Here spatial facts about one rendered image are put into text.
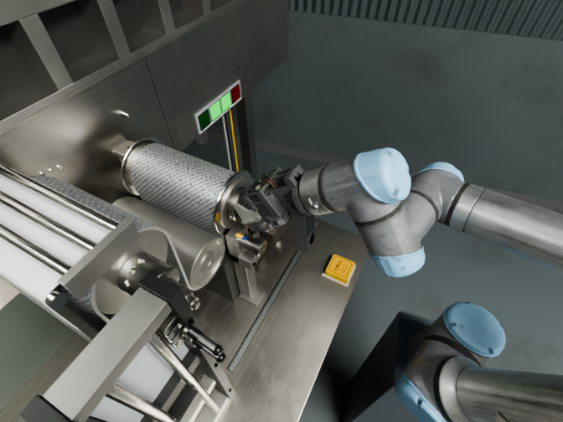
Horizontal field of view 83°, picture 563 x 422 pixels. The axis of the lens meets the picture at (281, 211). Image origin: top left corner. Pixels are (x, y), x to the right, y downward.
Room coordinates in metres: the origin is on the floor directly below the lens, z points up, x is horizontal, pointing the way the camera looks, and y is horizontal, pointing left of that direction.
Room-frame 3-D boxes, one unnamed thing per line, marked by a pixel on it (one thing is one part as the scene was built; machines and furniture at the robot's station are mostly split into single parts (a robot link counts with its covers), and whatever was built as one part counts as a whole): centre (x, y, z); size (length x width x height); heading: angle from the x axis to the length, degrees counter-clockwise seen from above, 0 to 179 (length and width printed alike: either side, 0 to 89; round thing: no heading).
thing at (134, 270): (0.23, 0.20, 1.34); 0.06 x 0.06 x 0.06; 62
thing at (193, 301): (0.20, 0.15, 1.34); 0.06 x 0.03 x 0.03; 62
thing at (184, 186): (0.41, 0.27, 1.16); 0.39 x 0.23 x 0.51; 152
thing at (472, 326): (0.24, -0.39, 1.07); 0.13 x 0.12 x 0.14; 136
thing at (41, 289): (0.24, 0.40, 1.17); 0.34 x 0.05 x 0.54; 62
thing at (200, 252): (0.42, 0.27, 1.18); 0.26 x 0.12 x 0.12; 62
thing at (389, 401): (0.24, -0.40, 0.45); 0.20 x 0.20 x 0.90; 72
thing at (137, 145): (0.58, 0.33, 1.25); 0.15 x 0.01 x 0.15; 152
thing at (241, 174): (0.46, 0.10, 1.25); 0.15 x 0.01 x 0.15; 152
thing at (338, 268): (0.50, -0.18, 0.91); 0.07 x 0.07 x 0.02; 62
